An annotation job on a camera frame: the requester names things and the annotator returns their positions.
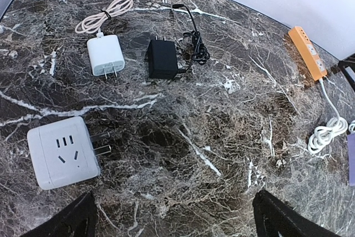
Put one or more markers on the white cube adapter with sticker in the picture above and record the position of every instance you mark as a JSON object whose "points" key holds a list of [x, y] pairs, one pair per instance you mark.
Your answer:
{"points": [[62, 153]]}

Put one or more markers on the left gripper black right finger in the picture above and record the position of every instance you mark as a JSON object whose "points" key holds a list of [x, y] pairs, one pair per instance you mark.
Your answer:
{"points": [[274, 218]]}

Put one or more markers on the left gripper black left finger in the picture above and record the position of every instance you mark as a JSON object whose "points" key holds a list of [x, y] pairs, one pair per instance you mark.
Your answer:
{"points": [[79, 218]]}

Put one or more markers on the white USB charger with cable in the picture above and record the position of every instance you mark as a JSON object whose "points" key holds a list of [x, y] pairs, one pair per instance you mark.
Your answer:
{"points": [[104, 51]]}

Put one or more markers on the orange power strip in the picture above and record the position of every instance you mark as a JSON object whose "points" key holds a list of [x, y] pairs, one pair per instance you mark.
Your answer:
{"points": [[310, 56]]}

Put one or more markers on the purple power strip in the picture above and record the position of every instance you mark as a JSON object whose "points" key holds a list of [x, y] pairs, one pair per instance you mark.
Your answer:
{"points": [[351, 158]]}

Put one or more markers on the black adapter with thin cable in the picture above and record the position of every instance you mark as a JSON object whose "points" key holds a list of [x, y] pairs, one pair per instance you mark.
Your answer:
{"points": [[162, 57]]}

